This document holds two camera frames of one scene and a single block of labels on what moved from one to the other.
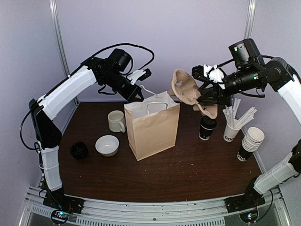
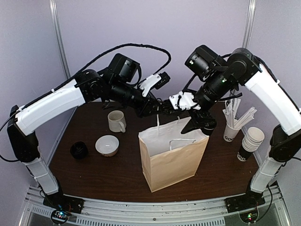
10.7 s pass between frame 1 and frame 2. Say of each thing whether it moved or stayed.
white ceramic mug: stayed
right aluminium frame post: stayed
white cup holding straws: stayed
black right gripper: moved
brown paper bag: moved
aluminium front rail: stayed
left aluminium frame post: stayed
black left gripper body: moved
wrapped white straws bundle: stayed
